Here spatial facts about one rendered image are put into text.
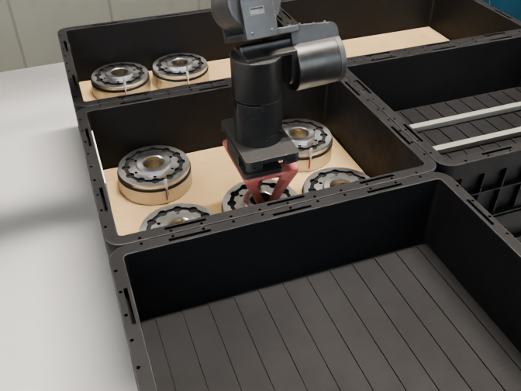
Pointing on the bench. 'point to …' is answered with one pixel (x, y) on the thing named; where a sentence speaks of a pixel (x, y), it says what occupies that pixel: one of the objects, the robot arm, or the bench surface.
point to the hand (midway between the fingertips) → (260, 195)
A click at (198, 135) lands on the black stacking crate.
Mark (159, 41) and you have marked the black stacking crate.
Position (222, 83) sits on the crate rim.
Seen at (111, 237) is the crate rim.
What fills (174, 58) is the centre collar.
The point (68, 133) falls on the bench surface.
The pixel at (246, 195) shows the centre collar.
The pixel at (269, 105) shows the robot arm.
